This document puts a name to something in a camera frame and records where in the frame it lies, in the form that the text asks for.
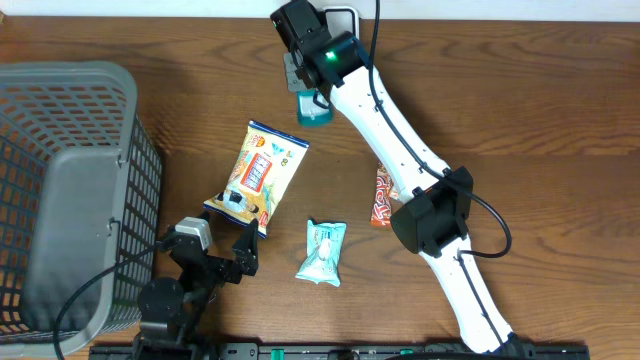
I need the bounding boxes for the blue mouthwash bottle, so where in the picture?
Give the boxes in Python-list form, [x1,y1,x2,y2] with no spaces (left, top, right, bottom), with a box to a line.
[297,90,333,127]

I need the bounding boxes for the teal small snack packet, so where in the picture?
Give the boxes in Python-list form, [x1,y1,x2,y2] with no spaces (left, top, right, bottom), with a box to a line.
[296,219,347,287]

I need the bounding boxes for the yellow snack bag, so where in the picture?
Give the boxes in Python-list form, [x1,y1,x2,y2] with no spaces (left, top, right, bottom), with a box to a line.
[204,120,310,237]

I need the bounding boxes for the orange chocolate bar wrapper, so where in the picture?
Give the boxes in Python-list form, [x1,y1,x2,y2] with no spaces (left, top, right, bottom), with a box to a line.
[370,162,399,227]

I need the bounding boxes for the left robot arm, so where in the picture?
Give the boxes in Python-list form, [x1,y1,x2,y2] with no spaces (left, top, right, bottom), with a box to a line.
[132,212,259,359]

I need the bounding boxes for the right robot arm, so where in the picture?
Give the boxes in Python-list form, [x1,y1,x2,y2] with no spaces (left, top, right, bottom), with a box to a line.
[270,0,526,359]

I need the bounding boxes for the white barcode scanner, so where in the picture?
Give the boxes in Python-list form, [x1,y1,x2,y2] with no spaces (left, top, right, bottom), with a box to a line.
[323,5,360,38]

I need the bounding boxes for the grey plastic basket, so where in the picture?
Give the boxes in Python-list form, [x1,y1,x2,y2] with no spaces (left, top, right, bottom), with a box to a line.
[1,62,162,359]

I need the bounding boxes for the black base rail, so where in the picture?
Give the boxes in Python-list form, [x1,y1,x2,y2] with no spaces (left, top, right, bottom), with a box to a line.
[88,340,591,360]

